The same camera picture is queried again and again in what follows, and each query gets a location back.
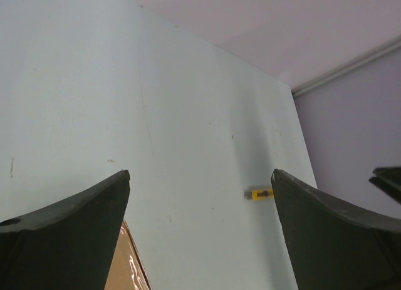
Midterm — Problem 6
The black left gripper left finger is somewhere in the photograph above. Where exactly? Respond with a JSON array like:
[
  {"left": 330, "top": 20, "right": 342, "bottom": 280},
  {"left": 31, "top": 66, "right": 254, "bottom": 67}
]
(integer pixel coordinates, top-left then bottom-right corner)
[{"left": 1, "top": 170, "right": 130, "bottom": 289}]

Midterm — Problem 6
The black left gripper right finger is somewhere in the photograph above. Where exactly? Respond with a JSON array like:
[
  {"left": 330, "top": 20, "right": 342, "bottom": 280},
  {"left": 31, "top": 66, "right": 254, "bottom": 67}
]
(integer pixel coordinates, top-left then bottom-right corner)
[{"left": 271, "top": 169, "right": 400, "bottom": 289}]

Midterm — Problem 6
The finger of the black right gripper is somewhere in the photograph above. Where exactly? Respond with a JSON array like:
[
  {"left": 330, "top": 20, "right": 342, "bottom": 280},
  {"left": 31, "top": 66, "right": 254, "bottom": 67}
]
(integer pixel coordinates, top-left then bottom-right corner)
[{"left": 369, "top": 166, "right": 401, "bottom": 204}]

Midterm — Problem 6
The brown cardboard express box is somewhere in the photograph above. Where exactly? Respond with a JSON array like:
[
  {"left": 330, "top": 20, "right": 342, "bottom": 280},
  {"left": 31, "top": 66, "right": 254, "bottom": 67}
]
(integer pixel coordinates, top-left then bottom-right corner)
[{"left": 104, "top": 220, "right": 152, "bottom": 290}]

